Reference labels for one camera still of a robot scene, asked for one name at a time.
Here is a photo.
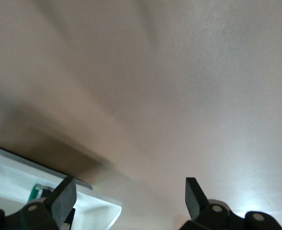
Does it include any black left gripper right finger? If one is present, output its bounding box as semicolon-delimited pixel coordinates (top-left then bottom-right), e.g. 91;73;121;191
176;177;282;230

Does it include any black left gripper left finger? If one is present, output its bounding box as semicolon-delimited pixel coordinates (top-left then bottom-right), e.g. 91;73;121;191
0;176;77;230

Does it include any green push button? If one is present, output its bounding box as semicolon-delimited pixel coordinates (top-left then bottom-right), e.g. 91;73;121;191
27;183;55;201

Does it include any brown table mat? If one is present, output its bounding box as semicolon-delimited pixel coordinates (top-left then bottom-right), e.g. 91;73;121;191
0;0;282;230

